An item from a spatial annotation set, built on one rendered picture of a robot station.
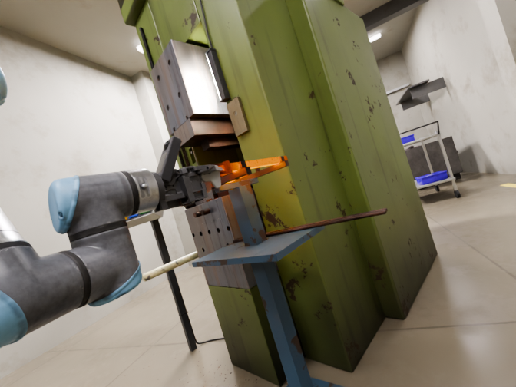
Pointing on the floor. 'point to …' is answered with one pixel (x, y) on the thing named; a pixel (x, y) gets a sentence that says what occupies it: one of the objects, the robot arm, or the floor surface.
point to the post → (173, 286)
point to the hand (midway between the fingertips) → (217, 169)
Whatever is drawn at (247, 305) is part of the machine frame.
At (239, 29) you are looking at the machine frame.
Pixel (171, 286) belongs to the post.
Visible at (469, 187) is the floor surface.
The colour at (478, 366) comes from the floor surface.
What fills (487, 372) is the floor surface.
